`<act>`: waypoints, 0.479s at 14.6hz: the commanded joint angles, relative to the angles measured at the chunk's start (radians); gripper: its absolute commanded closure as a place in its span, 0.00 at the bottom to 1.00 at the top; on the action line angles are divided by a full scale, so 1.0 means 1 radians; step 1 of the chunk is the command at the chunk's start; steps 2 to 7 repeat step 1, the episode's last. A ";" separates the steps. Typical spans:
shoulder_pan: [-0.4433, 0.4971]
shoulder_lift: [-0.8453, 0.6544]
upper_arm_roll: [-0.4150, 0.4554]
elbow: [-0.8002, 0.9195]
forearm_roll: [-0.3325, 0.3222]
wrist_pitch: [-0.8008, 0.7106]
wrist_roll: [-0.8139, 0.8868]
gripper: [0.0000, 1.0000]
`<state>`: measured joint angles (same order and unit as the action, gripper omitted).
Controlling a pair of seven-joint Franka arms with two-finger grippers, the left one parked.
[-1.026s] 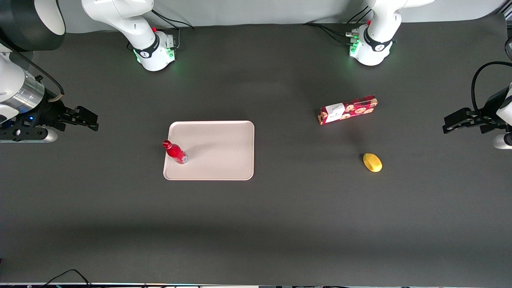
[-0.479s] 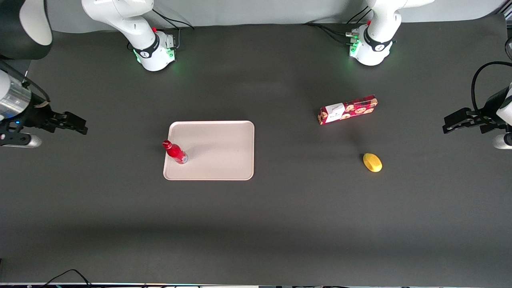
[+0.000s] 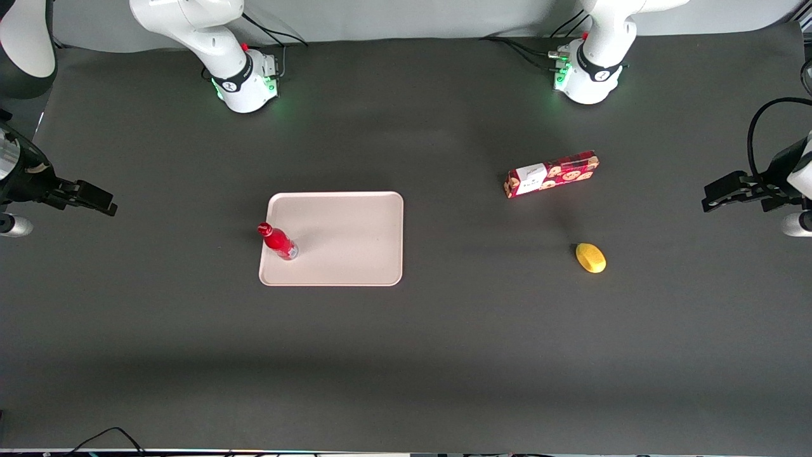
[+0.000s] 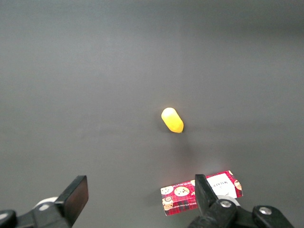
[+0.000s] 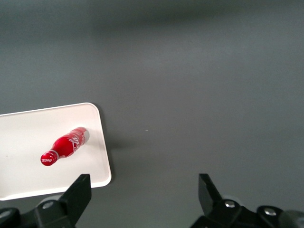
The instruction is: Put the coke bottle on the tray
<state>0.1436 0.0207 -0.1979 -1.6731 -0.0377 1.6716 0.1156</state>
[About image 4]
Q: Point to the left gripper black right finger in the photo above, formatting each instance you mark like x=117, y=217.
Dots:
x=204, y=197

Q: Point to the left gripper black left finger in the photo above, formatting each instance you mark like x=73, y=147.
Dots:
x=76, y=194

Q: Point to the yellow plastic bottle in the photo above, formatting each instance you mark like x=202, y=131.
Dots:
x=172, y=121

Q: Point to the red tartan cookie box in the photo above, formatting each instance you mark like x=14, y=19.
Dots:
x=180, y=192

